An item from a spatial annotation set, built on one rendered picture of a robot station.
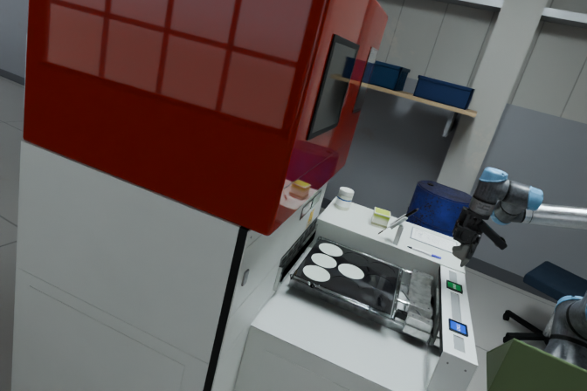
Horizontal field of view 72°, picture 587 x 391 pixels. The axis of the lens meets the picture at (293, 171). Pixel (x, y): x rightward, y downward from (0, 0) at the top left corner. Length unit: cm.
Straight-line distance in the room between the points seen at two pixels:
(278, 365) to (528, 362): 71
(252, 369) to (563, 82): 350
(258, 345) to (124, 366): 38
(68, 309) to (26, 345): 26
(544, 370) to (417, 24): 335
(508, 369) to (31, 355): 145
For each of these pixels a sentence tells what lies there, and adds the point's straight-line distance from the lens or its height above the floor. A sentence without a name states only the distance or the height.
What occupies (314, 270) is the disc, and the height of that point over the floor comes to 90.
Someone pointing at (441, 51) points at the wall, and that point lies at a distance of 415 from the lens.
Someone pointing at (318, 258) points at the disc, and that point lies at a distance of 157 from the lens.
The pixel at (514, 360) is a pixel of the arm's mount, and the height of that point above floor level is 96.
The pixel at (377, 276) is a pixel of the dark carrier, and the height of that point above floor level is 90.
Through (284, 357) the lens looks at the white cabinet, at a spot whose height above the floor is 76.
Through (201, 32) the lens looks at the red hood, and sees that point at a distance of 92.
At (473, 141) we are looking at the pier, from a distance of 385.
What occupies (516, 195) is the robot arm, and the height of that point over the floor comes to 136.
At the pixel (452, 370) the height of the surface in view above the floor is 91.
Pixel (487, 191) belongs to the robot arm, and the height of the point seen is 134.
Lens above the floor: 164
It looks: 17 degrees down
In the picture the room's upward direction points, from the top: 14 degrees clockwise
